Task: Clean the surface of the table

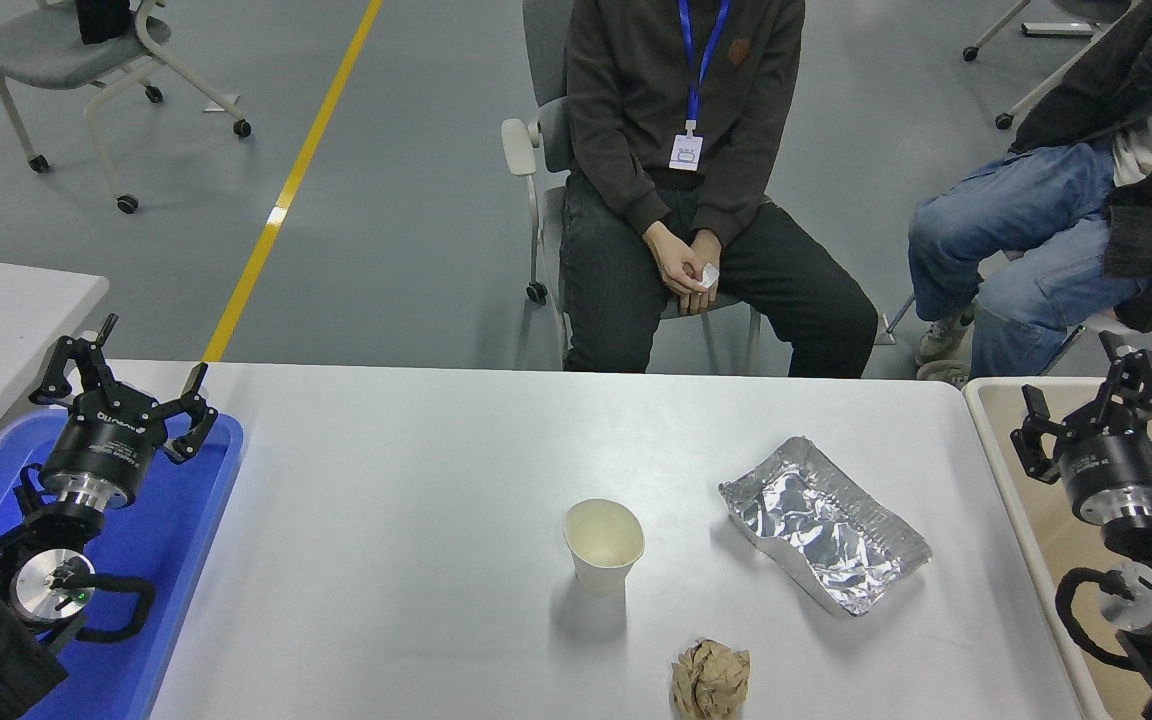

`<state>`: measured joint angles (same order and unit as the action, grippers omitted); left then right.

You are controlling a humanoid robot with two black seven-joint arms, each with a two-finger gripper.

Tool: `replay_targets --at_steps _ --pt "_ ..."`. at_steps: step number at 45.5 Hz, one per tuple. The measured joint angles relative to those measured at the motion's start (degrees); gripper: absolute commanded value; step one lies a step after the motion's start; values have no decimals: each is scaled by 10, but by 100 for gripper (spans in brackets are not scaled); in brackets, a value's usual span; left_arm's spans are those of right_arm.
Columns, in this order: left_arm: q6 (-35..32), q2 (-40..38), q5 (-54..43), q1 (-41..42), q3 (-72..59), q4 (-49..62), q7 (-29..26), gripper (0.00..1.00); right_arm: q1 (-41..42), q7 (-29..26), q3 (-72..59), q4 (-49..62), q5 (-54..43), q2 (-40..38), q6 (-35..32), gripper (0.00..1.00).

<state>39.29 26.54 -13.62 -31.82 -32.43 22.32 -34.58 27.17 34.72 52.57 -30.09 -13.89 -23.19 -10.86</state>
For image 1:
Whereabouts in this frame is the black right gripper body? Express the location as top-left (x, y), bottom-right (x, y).
top-left (1058, 428), bottom-right (1152, 523)

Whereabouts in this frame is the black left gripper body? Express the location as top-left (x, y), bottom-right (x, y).
top-left (41, 393), bottom-right (169, 493)

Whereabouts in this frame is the silver foil tray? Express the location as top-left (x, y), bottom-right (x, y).
top-left (718, 436), bottom-right (933, 617)

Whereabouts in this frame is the white paper cup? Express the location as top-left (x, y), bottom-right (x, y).
top-left (563, 499), bottom-right (646, 598)

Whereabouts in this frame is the person's left hand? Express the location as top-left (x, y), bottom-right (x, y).
top-left (678, 230), bottom-right (725, 315)

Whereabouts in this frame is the person's right hand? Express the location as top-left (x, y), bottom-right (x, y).
top-left (643, 222), bottom-right (702, 296)

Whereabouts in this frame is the large beige plastic bin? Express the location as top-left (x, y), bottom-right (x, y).
top-left (964, 376), bottom-right (1152, 720)

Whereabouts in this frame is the white seat metal chair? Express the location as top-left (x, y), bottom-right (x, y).
top-left (876, 290), bottom-right (1152, 391)

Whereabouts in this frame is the blue plastic tray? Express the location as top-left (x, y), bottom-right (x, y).
top-left (0, 410), bottom-right (244, 720)

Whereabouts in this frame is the seated person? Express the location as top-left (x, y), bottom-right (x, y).
top-left (558, 0), bottom-right (879, 379)
top-left (908, 0), bottom-right (1152, 389)

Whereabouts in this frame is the black bag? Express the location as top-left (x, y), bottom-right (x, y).
top-left (74, 0), bottom-right (134, 46)

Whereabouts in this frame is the grey chair on castors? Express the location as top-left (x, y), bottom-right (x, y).
top-left (962, 0), bottom-right (1137, 131)

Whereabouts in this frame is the crumpled tan paper ball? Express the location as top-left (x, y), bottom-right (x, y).
top-left (671, 640), bottom-right (751, 720)

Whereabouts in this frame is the grey chair with white armrest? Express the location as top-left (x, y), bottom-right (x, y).
top-left (501, 0), bottom-right (767, 376)

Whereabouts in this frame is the grey chair with cream frame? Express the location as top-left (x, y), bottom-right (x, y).
top-left (0, 0), bottom-right (253, 215)

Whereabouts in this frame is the blue lanyard with badge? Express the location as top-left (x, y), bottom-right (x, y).
top-left (669, 0), bottom-right (732, 172)

